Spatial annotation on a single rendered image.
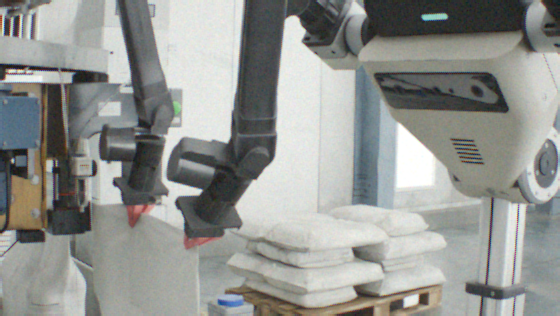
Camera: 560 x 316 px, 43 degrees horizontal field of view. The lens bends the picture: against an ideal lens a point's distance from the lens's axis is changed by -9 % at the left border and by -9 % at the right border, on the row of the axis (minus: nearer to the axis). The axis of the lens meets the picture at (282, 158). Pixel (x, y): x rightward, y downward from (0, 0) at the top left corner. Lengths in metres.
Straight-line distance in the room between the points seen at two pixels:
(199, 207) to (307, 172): 5.99
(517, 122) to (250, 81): 0.49
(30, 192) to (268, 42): 0.77
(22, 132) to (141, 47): 0.27
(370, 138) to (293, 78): 1.03
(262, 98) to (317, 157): 6.19
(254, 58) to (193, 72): 5.42
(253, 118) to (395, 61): 0.39
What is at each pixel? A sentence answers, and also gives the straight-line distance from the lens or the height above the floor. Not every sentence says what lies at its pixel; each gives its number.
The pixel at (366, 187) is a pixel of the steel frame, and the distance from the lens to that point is 7.56.
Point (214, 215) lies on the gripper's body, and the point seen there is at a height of 1.12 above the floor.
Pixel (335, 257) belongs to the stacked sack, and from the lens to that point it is 4.44.
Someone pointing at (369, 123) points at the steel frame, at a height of 1.16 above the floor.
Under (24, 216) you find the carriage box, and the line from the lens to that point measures 1.62.
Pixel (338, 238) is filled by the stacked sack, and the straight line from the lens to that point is 4.30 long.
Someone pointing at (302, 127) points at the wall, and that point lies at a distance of 7.11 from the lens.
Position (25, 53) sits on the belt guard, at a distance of 1.42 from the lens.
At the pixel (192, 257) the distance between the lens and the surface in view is 1.28.
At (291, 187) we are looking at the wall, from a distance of 7.07.
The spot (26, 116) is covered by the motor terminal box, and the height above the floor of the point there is 1.27.
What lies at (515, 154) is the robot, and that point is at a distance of 1.37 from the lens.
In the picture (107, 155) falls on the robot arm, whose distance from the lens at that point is 1.40.
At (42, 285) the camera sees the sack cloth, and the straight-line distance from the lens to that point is 1.93.
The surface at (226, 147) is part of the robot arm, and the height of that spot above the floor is 1.23.
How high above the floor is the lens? 1.29
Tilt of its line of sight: 4 degrees down
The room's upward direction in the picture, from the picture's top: 1 degrees clockwise
